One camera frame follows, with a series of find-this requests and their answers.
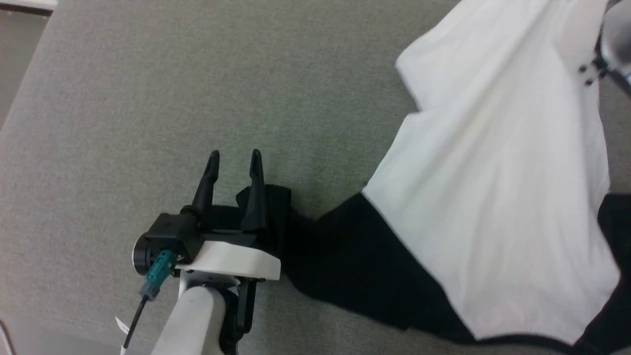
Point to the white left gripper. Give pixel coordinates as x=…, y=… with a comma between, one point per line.
x=231, y=259

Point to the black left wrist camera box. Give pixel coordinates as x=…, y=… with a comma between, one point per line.
x=172, y=231

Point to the white and black garment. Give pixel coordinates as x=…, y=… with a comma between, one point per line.
x=493, y=172

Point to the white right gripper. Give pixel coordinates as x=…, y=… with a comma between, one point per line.
x=618, y=39

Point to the grey-green fabric sofa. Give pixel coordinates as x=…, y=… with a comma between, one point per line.
x=148, y=98

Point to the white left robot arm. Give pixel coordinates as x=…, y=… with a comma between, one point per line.
x=190, y=320

